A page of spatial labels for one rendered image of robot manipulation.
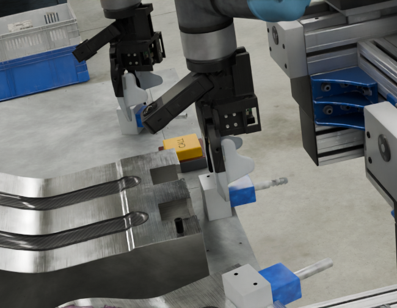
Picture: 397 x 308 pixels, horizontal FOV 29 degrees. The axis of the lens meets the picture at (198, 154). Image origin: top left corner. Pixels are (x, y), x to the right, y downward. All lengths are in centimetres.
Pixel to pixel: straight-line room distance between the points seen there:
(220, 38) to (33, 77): 326
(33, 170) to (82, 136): 14
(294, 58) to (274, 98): 231
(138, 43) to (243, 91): 36
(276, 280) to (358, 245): 161
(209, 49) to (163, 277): 31
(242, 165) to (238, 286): 28
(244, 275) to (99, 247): 20
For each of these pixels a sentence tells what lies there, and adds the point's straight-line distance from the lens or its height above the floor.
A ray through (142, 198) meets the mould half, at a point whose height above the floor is 89.
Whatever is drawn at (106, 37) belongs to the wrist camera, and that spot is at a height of 100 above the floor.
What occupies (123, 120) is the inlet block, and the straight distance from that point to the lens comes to 147.
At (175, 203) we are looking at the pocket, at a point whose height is 88.
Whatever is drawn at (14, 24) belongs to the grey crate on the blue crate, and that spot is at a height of 30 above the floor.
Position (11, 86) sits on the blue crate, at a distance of 426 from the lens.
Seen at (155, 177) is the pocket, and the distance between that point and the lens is 114.
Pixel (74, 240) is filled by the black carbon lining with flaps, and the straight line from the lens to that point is 102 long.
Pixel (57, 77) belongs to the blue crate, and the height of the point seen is 6.
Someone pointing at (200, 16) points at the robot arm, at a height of 111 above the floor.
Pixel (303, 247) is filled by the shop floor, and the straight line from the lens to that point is 250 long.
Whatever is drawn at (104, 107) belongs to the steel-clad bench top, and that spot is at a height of 80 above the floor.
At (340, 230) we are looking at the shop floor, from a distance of 257.
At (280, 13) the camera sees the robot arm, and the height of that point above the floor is 112.
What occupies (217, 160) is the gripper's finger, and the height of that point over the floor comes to 91.
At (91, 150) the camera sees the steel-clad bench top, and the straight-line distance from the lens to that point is 145.
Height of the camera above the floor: 139
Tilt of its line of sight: 26 degrees down
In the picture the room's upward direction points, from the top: 10 degrees counter-clockwise
